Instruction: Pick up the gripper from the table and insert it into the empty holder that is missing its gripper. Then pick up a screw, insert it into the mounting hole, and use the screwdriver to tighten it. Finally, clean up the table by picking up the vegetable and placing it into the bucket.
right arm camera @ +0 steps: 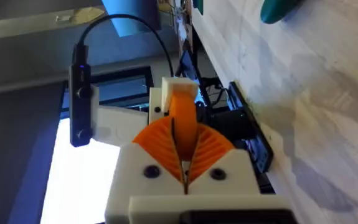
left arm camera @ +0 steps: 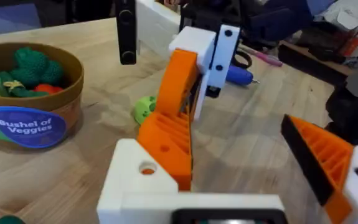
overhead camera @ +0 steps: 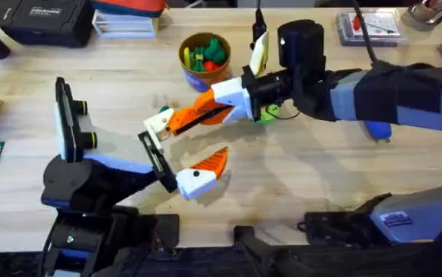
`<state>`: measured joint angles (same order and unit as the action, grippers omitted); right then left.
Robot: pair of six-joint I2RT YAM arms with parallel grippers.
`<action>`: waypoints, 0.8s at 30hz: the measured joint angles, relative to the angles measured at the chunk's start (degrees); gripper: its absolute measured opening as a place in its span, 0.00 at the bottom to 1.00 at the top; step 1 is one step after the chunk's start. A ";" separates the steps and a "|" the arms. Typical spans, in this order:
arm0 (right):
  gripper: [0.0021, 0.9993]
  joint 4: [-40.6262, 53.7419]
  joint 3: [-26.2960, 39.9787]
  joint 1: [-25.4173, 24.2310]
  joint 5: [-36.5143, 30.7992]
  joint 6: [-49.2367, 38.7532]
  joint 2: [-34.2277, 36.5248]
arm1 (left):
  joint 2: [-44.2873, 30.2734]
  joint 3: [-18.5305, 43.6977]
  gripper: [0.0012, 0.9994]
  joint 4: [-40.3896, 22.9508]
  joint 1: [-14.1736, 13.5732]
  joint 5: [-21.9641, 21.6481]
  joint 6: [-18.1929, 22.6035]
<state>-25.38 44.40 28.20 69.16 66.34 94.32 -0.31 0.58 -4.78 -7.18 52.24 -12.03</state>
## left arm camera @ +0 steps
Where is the pink handled tool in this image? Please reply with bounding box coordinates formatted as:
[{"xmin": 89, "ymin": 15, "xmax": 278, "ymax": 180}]
[{"xmin": 239, "ymin": 44, "xmax": 284, "ymax": 68}]

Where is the brown tub of toy vegetables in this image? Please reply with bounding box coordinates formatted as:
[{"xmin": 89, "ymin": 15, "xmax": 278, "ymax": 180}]
[{"xmin": 0, "ymin": 42, "xmax": 85, "ymax": 150}]

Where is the white block left gripper left finger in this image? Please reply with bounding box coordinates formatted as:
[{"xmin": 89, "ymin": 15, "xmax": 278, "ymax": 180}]
[{"xmin": 97, "ymin": 138, "xmax": 179, "ymax": 224}]

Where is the white orange left gripper right finger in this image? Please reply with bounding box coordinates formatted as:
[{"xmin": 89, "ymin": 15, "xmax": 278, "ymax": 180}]
[{"xmin": 280, "ymin": 114, "xmax": 358, "ymax": 224}]

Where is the light green toy vegetable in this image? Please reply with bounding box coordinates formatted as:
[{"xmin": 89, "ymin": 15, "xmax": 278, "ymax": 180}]
[{"xmin": 133, "ymin": 95, "xmax": 158, "ymax": 126}]

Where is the orange box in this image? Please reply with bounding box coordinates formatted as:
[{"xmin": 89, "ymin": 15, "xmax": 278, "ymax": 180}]
[{"xmin": 339, "ymin": 30, "xmax": 358, "ymax": 57}]

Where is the green disc with holes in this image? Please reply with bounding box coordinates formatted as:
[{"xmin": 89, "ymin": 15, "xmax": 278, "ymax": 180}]
[{"xmin": 0, "ymin": 215, "xmax": 27, "ymax": 224}]

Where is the blue electric screwdriver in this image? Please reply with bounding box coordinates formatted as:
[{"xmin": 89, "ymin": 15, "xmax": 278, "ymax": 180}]
[{"xmin": 226, "ymin": 64, "xmax": 260, "ymax": 86}]

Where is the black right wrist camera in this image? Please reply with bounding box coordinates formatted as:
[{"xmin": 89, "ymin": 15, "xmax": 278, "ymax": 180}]
[{"xmin": 115, "ymin": 0, "xmax": 138, "ymax": 65}]

